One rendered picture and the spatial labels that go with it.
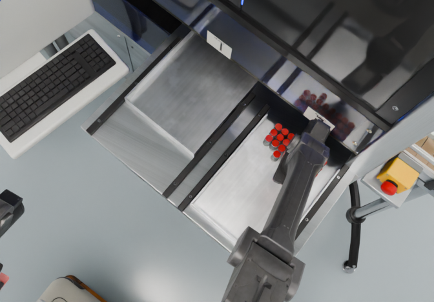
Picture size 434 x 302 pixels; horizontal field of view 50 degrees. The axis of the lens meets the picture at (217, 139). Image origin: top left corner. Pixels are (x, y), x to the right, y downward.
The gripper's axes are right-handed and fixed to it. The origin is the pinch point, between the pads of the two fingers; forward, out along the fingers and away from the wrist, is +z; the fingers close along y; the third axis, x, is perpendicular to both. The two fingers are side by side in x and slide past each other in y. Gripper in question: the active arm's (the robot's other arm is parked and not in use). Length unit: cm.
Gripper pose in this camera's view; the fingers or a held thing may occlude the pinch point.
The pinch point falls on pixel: (285, 176)
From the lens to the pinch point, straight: 126.7
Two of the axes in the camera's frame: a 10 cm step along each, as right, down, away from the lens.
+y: 4.2, -8.5, 3.1
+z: -0.6, 3.2, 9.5
